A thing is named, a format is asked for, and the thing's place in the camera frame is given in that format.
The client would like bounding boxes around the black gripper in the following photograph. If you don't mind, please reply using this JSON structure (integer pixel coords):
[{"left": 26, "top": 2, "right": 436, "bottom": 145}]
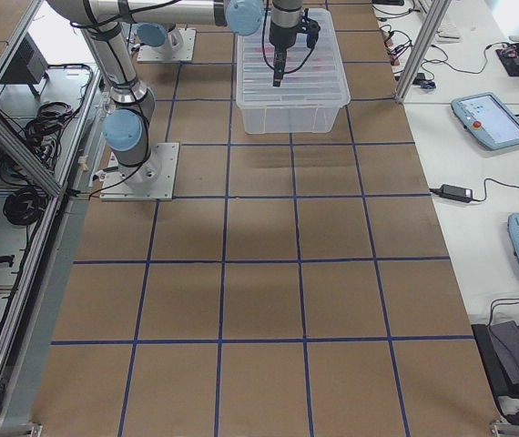
[{"left": 272, "top": 46, "right": 287, "bottom": 86}]

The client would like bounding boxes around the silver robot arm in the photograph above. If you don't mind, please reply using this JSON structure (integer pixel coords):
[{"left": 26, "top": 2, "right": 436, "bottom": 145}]
[{"left": 50, "top": 1, "right": 321, "bottom": 186}]

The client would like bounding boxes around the clear plastic box lid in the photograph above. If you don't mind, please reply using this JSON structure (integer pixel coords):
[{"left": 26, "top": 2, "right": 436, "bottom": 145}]
[{"left": 236, "top": 8, "right": 351, "bottom": 109}]

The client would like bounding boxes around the clear plastic storage box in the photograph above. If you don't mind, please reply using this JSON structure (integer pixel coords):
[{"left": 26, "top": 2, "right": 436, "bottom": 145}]
[{"left": 236, "top": 8, "right": 351, "bottom": 134}]

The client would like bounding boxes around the blue teach pendant tablet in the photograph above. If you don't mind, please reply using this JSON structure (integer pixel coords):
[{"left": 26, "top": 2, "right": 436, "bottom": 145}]
[{"left": 451, "top": 92, "right": 519, "bottom": 150}]

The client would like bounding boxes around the black power adapter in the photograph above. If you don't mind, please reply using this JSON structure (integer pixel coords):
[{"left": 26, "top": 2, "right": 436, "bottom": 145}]
[{"left": 430, "top": 184, "right": 473, "bottom": 203}]

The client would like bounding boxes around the black laptop stand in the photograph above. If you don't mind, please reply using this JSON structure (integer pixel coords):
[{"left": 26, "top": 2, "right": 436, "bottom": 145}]
[{"left": 472, "top": 320, "right": 519, "bottom": 399}]

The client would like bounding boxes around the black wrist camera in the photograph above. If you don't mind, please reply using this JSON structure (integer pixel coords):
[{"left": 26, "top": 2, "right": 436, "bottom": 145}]
[{"left": 301, "top": 16, "right": 321, "bottom": 50}]

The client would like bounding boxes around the aluminium frame post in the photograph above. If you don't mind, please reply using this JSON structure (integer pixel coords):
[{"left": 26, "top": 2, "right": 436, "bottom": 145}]
[{"left": 394, "top": 0, "right": 451, "bottom": 104}]

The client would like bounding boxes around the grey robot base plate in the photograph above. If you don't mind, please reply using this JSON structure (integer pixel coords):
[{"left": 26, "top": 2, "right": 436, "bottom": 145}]
[{"left": 98, "top": 143, "right": 179, "bottom": 201}]

